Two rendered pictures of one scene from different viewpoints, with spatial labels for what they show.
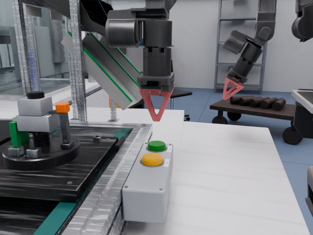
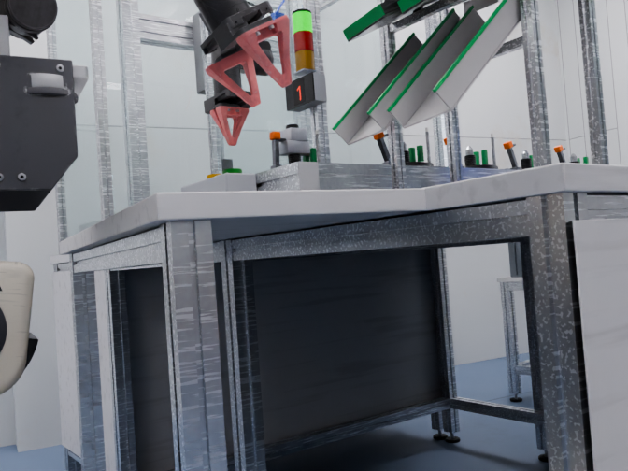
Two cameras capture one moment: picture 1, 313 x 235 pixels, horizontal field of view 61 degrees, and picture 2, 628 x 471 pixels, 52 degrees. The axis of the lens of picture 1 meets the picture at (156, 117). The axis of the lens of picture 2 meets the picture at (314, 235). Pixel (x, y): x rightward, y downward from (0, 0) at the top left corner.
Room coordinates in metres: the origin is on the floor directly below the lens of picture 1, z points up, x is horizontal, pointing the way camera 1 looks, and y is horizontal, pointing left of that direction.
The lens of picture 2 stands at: (1.60, -0.78, 0.78)
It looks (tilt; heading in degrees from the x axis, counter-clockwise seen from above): 2 degrees up; 137
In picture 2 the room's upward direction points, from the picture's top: 4 degrees counter-clockwise
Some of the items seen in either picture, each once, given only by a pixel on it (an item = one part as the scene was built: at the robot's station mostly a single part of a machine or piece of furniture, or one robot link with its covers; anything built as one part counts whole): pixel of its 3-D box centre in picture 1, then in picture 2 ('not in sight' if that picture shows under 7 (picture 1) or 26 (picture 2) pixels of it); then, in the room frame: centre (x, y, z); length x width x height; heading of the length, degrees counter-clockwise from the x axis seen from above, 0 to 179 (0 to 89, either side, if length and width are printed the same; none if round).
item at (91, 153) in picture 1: (44, 159); not in sight; (0.49, 0.22, 0.96); 0.24 x 0.24 x 0.02; 83
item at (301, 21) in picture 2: not in sight; (302, 23); (0.41, 0.35, 1.39); 0.05 x 0.05 x 0.05
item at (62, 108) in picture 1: (60, 122); (278, 149); (0.48, 0.18, 1.04); 0.04 x 0.02 x 0.08; 83
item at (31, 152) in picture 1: (34, 152); not in sight; (0.44, 0.22, 1.00); 0.02 x 0.01 x 0.02; 83
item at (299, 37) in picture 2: not in sight; (304, 43); (0.41, 0.35, 1.34); 0.05 x 0.05 x 0.05
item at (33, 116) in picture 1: (32, 110); (296, 140); (0.49, 0.23, 1.06); 0.08 x 0.04 x 0.07; 83
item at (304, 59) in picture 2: not in sight; (305, 62); (0.41, 0.35, 1.29); 0.05 x 0.05 x 0.05
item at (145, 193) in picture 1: (152, 175); (217, 193); (0.48, 0.01, 0.93); 0.21 x 0.07 x 0.06; 173
